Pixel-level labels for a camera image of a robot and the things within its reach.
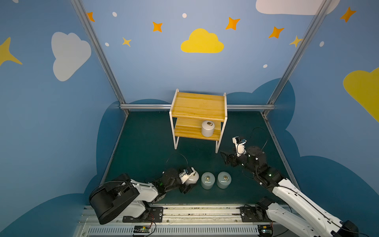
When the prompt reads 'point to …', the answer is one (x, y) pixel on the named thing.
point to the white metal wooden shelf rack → (198, 115)
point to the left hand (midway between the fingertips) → (193, 175)
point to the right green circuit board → (264, 230)
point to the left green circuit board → (141, 229)
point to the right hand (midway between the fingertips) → (229, 148)
